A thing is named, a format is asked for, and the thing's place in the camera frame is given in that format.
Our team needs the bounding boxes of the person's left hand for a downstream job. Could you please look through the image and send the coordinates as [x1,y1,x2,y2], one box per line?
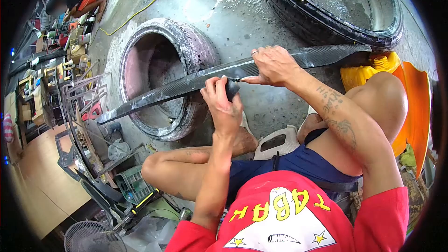
[200,75,244,137]

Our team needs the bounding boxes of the person's right hand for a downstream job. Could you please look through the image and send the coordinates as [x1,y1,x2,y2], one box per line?
[241,45,304,88]

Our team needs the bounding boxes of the person's right fingers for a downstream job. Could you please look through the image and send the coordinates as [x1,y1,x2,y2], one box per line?
[250,45,285,61]

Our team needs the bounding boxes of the person's right thumb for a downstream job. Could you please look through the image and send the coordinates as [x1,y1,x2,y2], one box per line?
[241,75,267,87]

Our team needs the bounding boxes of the person's left fingers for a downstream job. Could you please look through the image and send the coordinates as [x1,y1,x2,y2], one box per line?
[200,75,230,103]

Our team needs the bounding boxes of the small black hand tool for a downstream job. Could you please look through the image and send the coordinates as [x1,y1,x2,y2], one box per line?
[224,77,242,102]

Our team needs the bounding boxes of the long carbon fibre strip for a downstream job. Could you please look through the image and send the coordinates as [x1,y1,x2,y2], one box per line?
[96,44,372,125]

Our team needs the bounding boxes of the dusty grey tyre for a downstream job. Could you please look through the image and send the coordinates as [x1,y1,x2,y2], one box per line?
[119,17,221,142]

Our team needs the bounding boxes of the large black tyre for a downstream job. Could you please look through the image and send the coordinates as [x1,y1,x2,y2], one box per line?
[253,0,405,51]

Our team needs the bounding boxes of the grey plastic stool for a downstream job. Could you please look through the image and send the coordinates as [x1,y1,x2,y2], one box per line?
[254,125,301,161]

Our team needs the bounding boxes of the yellow plastic jerrycan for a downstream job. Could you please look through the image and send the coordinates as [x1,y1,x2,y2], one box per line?
[340,51,402,93]

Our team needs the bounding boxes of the clear plastic bag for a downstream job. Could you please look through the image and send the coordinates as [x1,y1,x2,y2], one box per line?
[108,139,131,161]

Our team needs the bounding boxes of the person's legs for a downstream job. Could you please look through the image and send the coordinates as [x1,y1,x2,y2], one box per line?
[141,72,409,210]

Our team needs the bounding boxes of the green plastic crate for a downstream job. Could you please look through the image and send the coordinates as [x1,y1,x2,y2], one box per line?
[115,165,156,206]

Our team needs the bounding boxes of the black and yellow tool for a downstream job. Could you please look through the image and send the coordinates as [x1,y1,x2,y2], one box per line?
[130,188,160,216]

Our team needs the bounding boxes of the person's body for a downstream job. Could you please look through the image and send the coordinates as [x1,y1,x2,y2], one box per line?
[164,170,410,252]

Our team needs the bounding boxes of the pile of black trim parts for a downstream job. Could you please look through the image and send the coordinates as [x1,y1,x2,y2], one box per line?
[55,129,127,219]

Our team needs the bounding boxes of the cluttered workshop shelf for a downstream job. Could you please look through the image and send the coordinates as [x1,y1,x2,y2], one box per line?
[3,17,112,140]

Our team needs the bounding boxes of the orange plastic panel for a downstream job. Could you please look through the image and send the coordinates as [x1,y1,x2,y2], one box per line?
[391,61,432,179]

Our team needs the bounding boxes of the grey standing fan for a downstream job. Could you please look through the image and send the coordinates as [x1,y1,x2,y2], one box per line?
[64,220,128,252]

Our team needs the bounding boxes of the brown wooden board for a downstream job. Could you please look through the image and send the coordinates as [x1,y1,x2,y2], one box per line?
[14,124,93,240]

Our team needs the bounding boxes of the yellow cable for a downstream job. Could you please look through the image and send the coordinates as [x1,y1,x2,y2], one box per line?
[89,0,196,44]

